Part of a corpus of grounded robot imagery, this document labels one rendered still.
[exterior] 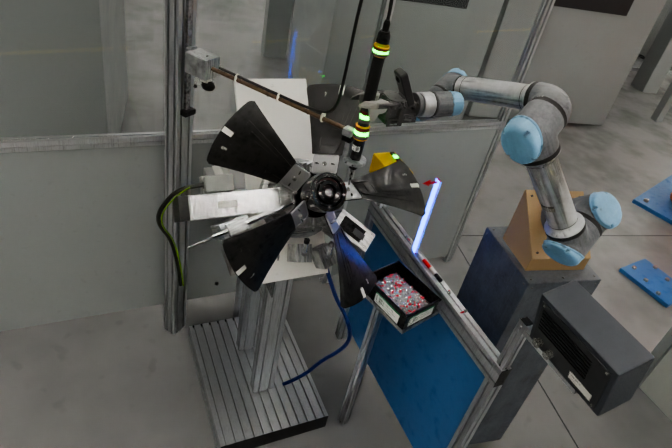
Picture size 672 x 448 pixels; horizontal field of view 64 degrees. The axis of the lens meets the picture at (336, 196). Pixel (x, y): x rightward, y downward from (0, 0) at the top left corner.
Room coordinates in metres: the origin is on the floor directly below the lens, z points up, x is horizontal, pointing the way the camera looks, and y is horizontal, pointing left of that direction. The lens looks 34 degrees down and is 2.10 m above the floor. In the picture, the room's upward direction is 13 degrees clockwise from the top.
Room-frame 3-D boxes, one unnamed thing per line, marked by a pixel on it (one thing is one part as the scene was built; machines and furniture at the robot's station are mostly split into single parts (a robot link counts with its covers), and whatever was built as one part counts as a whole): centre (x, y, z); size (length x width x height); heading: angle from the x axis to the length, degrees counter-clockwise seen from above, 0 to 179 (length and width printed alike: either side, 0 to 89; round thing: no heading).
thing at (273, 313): (1.43, 0.14, 0.45); 0.09 x 0.04 x 0.91; 121
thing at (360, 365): (1.41, -0.24, 0.40); 0.03 x 0.03 x 0.80; 46
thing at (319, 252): (1.40, 0.00, 0.91); 0.12 x 0.08 x 0.12; 31
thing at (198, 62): (1.67, 0.54, 1.38); 0.10 x 0.07 x 0.08; 66
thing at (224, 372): (1.52, 0.19, 0.04); 0.62 x 0.46 x 0.08; 31
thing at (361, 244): (1.46, -0.06, 0.98); 0.20 x 0.16 x 0.20; 31
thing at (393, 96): (1.47, -0.13, 1.47); 0.12 x 0.08 x 0.09; 121
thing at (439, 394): (1.51, -0.39, 0.45); 0.82 x 0.01 x 0.66; 31
